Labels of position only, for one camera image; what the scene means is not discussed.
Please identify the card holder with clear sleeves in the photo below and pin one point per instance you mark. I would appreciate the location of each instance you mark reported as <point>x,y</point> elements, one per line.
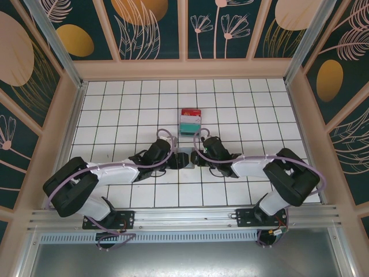
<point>184,150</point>

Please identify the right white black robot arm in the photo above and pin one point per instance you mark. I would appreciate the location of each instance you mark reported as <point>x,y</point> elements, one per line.
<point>253,167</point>

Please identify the green circuit board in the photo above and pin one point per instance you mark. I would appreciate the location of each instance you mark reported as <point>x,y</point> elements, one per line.
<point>279,231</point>

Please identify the teal credit card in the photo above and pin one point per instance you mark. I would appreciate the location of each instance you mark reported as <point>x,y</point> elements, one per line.
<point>190,127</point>

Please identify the aluminium table edge rail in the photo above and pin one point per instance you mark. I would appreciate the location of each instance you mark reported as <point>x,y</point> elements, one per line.
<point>70,138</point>
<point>304,138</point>

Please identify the white credit card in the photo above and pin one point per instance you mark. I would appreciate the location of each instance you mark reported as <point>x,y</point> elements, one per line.
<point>190,119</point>

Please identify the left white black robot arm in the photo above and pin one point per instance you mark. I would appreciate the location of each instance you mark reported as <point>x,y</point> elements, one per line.
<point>115,173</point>

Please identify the aluminium frame post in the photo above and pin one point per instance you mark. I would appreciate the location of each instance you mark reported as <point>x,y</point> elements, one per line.
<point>305,43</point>
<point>57,46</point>

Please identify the long aluminium base rail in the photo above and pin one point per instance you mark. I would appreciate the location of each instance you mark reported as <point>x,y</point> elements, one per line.
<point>187,217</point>

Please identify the grey metal sheet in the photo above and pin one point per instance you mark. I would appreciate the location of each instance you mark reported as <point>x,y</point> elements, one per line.
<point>187,259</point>

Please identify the red credit card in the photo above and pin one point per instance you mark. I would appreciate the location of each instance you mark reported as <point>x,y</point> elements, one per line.
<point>191,111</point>

